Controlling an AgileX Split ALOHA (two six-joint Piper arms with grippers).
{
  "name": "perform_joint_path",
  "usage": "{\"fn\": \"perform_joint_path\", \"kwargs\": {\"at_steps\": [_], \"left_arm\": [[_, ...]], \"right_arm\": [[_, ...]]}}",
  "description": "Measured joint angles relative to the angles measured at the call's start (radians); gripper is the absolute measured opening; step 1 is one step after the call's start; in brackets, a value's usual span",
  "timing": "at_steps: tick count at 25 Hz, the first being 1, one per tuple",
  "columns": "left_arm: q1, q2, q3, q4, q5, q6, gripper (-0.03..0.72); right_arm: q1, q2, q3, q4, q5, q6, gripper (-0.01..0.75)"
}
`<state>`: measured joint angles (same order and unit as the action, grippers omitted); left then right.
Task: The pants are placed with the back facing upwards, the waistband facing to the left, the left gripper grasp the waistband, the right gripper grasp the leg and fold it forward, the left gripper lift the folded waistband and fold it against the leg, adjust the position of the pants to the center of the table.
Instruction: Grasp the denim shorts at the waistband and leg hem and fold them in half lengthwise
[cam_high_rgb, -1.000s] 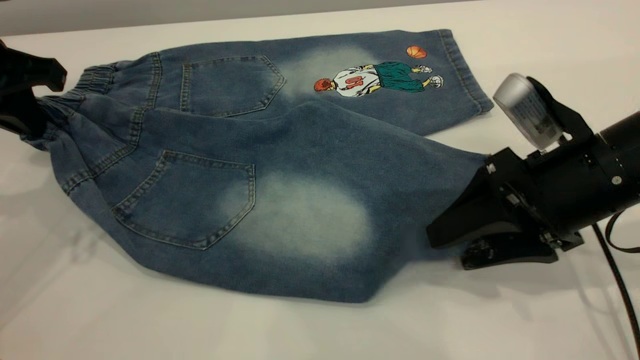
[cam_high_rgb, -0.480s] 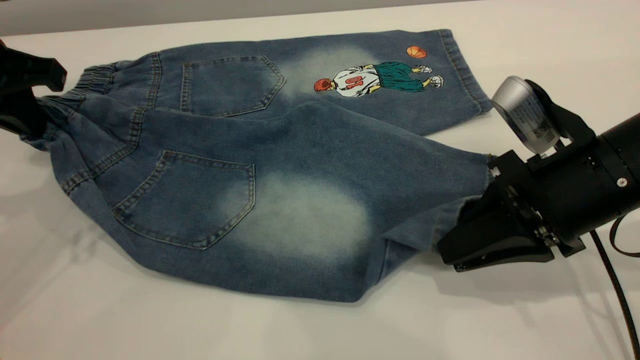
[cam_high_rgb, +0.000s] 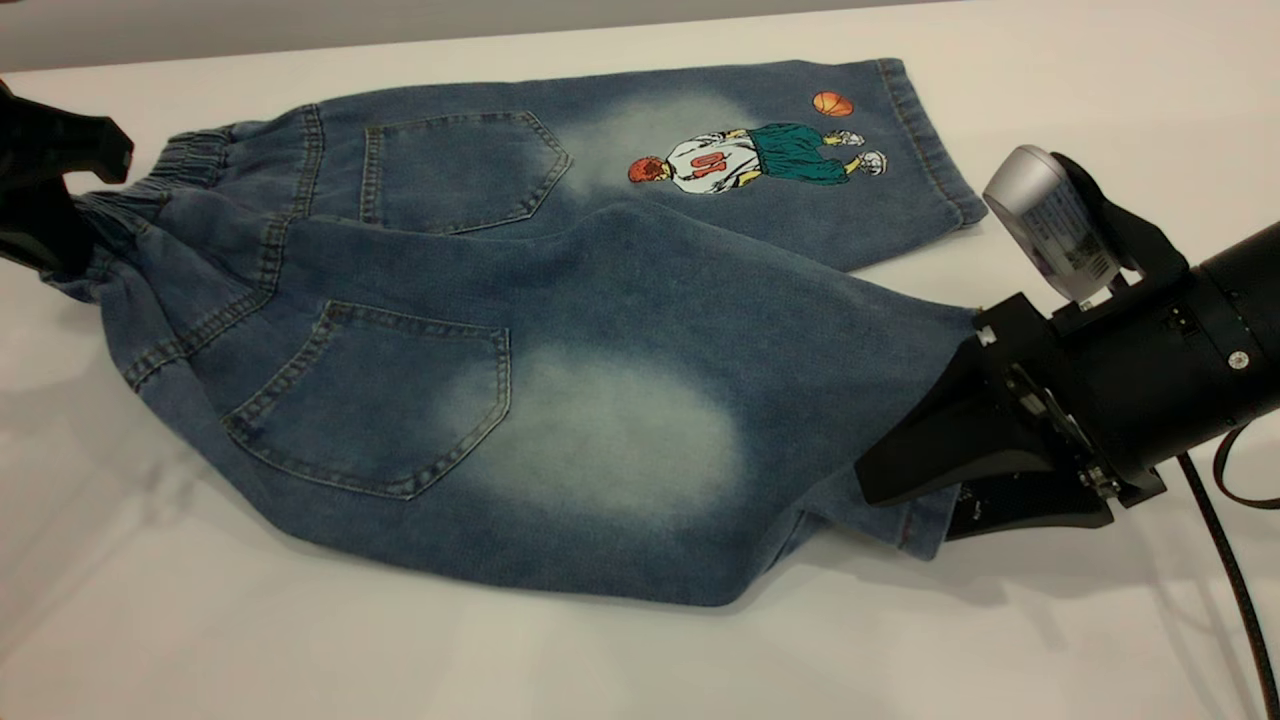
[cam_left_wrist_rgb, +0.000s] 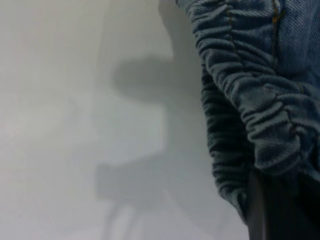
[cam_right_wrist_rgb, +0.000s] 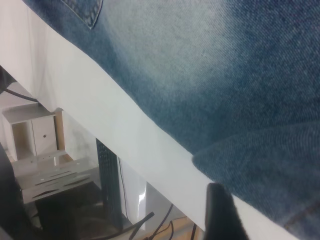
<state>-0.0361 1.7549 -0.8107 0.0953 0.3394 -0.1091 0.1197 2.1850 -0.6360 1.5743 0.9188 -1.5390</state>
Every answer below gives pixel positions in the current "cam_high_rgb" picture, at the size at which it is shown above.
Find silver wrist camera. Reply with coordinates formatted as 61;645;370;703
983;145;1126;303

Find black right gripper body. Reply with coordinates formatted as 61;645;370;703
975;265;1229;511

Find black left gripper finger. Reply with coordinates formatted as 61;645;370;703
0;185;97;275
0;82;136;191

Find long black arm cable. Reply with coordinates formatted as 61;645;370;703
1175;452;1280;720

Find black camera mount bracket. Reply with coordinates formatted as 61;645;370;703
1050;152;1191;311

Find loose black cable with plug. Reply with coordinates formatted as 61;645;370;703
1213;425;1280;509

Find blue denim shorts with print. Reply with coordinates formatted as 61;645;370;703
45;58;991;608

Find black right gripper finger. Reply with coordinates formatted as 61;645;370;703
855;340;1087;506
945;458;1116;542

